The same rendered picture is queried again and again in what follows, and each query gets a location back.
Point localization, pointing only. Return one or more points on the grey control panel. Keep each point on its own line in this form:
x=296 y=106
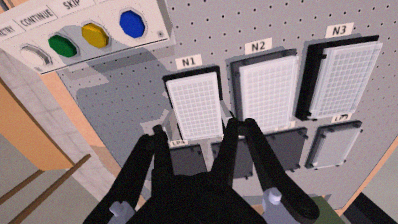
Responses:
x=50 y=35

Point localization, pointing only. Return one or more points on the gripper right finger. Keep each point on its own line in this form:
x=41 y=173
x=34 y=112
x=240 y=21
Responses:
x=284 y=202

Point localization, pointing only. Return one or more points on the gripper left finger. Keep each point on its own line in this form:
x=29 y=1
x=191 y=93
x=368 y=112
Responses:
x=118 y=205

